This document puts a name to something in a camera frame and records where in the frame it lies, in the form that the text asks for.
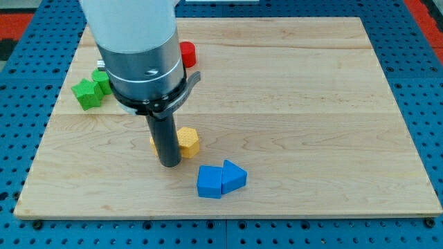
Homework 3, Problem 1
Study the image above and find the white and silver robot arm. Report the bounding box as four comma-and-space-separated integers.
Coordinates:
80, 0, 185, 100

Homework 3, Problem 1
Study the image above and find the light wooden board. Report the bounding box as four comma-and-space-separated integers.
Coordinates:
14, 17, 442, 220

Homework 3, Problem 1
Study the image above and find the green star block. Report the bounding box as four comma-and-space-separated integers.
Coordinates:
71, 78, 104, 111

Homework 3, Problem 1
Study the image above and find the yellow hexagon block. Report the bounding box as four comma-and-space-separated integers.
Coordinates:
177, 127, 200, 158

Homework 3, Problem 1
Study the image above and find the blue triangle block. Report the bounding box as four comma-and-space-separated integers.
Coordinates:
221, 160, 248, 194

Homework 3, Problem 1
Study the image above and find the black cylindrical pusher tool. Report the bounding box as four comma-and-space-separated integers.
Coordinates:
146, 115, 181, 167

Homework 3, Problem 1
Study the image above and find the blue cube block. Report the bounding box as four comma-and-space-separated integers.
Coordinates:
197, 165, 222, 199

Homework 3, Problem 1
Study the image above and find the yellow block behind tool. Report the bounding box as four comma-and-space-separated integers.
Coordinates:
150, 137, 158, 157

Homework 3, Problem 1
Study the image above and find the red cylinder block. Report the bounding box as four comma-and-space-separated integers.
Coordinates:
179, 41, 197, 68

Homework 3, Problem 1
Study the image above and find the green cylinder block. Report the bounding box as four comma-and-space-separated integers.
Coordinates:
91, 69, 112, 95

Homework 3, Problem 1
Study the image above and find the black clamp ring with lever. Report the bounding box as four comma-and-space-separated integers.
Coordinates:
109, 71, 201, 120

